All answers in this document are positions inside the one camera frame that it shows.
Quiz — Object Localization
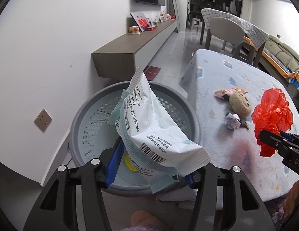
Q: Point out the framed family photo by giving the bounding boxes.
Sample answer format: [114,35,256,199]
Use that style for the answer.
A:
[130,12,149,32]

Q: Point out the grey dining chair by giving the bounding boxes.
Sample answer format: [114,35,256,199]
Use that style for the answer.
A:
[205,17,245,54]

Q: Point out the red flat box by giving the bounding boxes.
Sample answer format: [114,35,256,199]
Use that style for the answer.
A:
[146,26,158,31]

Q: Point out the dark red floor scale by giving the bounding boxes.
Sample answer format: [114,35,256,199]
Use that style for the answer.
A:
[144,66,161,81]

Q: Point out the white paper cup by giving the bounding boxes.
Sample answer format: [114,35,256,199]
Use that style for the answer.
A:
[132,26,140,34]

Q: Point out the red plastic bag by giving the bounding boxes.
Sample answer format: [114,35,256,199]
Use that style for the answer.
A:
[251,88,293,157]

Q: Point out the grey perforated waste basket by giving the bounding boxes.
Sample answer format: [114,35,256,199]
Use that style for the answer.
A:
[68,81,201,197]

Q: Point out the yellow square ring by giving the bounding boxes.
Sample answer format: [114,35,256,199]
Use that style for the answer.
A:
[124,154,139,172]

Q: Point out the pink snack wrapper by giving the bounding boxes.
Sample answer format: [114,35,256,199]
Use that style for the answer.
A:
[214,87,248,101]

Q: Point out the green sofa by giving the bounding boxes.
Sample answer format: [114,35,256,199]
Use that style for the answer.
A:
[259,34,299,97]

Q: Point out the wall power socket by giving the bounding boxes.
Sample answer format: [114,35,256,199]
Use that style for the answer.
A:
[34,109,52,132]

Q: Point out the white wet wipes packet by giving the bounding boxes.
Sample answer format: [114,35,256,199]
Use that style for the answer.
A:
[108,69,211,193]

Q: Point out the grey stool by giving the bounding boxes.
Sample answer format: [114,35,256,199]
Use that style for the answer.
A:
[189,17,203,32]

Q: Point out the checkered tablecloth dining table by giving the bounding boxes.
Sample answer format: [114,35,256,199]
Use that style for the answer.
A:
[199,7,270,67]

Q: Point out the floating wooden tv cabinet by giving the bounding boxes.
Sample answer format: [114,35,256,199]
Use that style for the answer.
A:
[91,20,178,81]

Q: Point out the light blue patterned rug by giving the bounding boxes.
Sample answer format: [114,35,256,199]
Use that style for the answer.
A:
[179,49,299,201]

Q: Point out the dark spiky rubber toy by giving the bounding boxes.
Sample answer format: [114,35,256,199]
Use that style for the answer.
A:
[239,119,249,130]

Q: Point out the beige plush sloth toy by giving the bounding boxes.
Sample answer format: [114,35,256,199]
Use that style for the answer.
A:
[229,91,252,118]

